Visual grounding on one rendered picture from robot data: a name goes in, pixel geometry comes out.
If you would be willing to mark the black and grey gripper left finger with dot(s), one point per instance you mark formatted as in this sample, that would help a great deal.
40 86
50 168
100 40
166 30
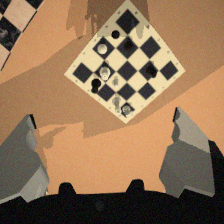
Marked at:
23 176

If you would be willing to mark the chessboard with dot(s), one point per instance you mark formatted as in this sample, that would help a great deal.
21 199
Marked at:
136 88

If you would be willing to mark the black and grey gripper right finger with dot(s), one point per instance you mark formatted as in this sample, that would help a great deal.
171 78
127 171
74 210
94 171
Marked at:
193 169

